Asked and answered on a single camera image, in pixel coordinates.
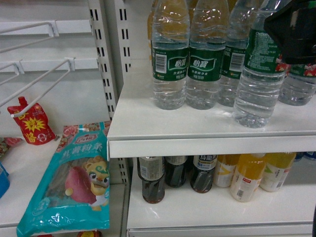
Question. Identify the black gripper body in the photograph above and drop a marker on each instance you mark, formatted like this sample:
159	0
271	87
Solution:
293	29

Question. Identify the clear water bottle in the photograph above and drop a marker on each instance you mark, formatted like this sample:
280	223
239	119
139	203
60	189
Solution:
260	80

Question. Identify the water bottle green label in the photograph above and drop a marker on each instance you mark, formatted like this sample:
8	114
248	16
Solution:
170	53
206	52

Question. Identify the water bottle green label left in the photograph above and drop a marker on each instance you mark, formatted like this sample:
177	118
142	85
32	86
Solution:
170	53

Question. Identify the orange vitamin drink on shelf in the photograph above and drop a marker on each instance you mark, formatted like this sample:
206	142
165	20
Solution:
247	176

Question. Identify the dark oolong tea bottle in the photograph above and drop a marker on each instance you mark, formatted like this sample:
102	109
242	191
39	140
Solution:
203	173
151	172

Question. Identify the slotted white shelf upright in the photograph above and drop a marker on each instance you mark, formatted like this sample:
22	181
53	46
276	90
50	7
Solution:
100	31

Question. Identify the dark oolong tea bottle front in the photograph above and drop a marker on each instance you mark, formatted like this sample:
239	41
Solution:
151	172

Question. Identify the teal sweet potato noodle bag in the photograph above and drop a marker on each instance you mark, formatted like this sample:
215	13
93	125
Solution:
74	191

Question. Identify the red spouted sauce pouch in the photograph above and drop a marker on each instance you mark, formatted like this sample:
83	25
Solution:
34	126

